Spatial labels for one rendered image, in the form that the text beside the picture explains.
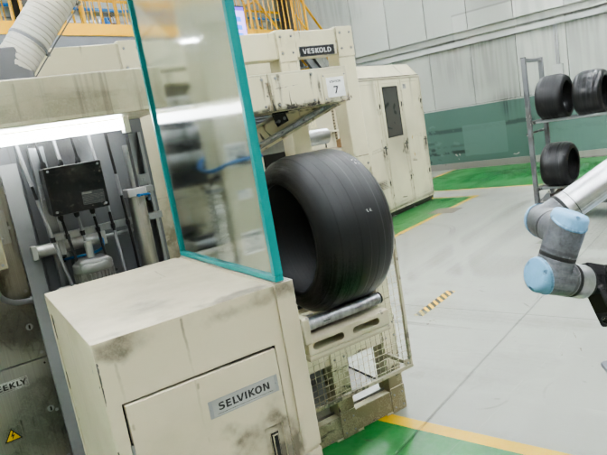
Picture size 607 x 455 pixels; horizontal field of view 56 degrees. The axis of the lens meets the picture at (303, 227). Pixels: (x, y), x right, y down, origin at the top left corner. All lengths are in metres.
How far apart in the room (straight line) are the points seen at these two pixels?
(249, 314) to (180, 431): 0.24
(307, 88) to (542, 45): 11.10
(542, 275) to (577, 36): 11.64
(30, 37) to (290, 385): 1.35
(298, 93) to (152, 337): 1.46
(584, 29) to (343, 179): 11.34
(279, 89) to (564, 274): 1.26
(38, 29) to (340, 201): 1.08
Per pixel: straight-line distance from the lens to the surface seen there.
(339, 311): 2.01
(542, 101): 7.23
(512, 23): 13.43
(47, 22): 2.04
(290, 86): 2.28
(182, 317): 1.06
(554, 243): 1.54
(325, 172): 1.90
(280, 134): 2.39
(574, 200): 1.67
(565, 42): 13.10
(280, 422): 1.21
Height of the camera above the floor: 1.56
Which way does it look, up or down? 10 degrees down
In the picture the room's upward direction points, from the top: 10 degrees counter-clockwise
